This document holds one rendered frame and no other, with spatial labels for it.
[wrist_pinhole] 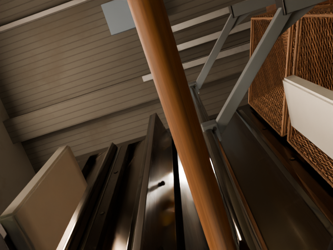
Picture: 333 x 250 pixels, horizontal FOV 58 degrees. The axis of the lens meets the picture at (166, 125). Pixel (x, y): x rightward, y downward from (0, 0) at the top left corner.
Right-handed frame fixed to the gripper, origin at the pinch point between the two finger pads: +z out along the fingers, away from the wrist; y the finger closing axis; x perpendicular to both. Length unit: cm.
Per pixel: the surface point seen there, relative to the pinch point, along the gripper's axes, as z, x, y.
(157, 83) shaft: 11.8, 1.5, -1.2
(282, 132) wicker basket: 104, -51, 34
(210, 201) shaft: 11.2, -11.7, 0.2
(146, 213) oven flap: 59, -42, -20
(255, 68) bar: 48, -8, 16
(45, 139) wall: 340, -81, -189
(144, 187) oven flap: 72, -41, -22
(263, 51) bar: 48, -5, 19
